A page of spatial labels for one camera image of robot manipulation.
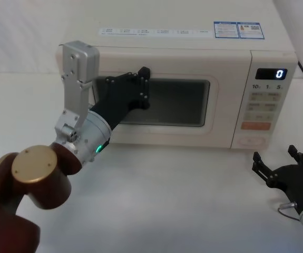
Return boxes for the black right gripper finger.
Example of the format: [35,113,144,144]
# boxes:
[251,151,273,187]
[287,144,303,174]

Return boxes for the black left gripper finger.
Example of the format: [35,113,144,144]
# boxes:
[124,66,151,80]
[136,78,151,110]

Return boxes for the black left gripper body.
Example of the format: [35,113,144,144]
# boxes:
[90,75,141,130]

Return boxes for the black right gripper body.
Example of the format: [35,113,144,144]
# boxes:
[268,163,303,213]

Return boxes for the cream microwave oven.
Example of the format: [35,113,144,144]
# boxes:
[55,17,298,151]

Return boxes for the white table cloth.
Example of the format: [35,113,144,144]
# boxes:
[0,73,303,253]

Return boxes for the white curtain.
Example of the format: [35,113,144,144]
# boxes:
[0,0,303,80]

